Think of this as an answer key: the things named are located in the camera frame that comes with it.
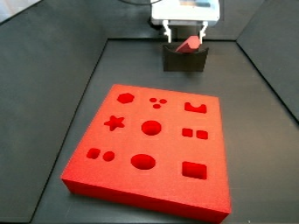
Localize red foam shape board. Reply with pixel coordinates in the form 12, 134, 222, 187
60, 85, 231, 224

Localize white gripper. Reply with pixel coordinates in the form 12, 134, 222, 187
151, 0, 220, 44

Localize black curved peg stand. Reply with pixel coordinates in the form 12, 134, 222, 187
163, 45, 210, 72

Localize red hexagonal prism peg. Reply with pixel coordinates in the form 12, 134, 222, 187
175, 36, 202, 53

